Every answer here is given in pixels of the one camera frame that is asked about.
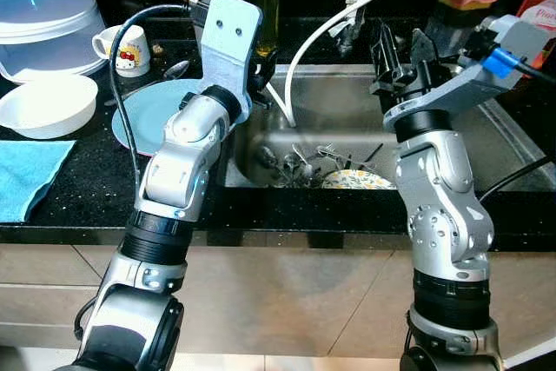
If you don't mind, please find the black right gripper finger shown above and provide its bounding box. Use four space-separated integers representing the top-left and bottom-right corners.
369 22 404 87
410 26 441 71

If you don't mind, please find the translucent plastic food cover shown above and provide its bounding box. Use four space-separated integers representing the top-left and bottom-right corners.
0 0 109 85

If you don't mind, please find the blue cloth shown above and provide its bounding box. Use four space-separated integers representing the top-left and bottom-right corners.
0 139 77 222

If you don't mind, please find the stainless steel sink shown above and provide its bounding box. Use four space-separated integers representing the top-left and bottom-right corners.
224 63 556 191

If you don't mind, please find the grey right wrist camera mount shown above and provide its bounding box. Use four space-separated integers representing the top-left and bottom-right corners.
382 13 554 133

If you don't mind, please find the metal faucet with white tape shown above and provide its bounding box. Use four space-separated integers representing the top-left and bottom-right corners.
334 0 370 55

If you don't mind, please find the beige kitchen cabinet front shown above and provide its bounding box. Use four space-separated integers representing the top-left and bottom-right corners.
0 245 556 359

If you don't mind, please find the floral plate with blue rim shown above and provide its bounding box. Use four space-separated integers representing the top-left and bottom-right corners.
321 169 396 191

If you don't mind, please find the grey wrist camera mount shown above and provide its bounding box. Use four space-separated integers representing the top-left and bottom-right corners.
198 0 263 120
382 13 554 133

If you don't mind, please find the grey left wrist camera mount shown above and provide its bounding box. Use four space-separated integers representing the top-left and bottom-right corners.
198 0 263 120

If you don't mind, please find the white bowl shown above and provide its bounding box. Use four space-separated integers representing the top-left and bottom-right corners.
0 74 99 140

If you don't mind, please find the white cartoon print mug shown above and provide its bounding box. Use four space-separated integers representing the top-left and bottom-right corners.
93 23 151 78

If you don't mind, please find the glass oil bottle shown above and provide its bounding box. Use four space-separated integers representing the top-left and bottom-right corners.
252 0 281 57

